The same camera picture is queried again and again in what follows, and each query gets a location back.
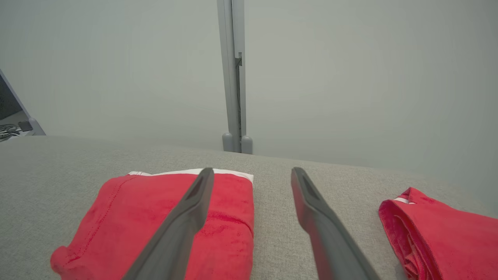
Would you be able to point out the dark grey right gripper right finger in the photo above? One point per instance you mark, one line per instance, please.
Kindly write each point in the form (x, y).
(327, 237)

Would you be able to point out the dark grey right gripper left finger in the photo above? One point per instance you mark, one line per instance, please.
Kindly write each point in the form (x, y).
(183, 225)

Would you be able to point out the red and white shirt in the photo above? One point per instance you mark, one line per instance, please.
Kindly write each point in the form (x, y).
(128, 217)
(447, 241)

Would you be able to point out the small black device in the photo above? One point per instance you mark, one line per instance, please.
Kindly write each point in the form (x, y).
(25, 126)

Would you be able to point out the grey cylindrical post foot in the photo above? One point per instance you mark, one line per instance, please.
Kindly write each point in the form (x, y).
(227, 143)
(247, 146)

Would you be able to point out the grey metal partition post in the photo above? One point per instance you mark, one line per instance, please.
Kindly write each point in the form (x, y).
(231, 58)

